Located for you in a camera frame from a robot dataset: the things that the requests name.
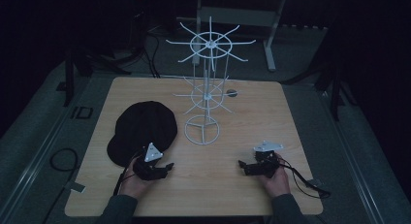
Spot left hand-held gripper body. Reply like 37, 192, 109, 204
132, 142, 169, 181

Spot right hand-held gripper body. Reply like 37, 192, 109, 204
243, 140, 286, 178

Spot black cap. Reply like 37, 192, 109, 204
106, 100, 178, 168

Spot white wire display rack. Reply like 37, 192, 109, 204
165, 16, 257, 146

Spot person's right hand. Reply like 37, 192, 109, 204
257, 152, 292, 199

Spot person's left hand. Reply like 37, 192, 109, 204
118, 156, 158, 200

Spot grey tape piece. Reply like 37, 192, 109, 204
63, 180, 86, 194

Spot black stand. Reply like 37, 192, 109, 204
280, 55, 358, 122
56, 0, 156, 108

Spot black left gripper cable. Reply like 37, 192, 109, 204
112, 149, 144, 197

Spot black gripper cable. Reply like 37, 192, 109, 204
112, 149, 144, 197
279, 158, 332, 200

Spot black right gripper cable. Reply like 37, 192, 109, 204
279, 158, 332, 200

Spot black floor cable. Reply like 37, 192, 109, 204
42, 147, 79, 224

